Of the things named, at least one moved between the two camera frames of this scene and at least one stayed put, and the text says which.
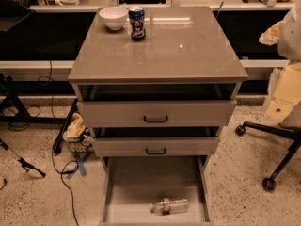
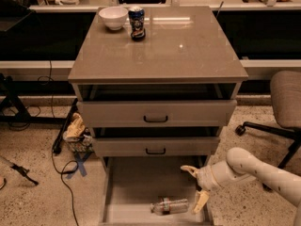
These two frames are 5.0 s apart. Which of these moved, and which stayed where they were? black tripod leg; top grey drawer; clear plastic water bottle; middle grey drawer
Moved: black tripod leg
Stayed: top grey drawer; clear plastic water bottle; middle grey drawer
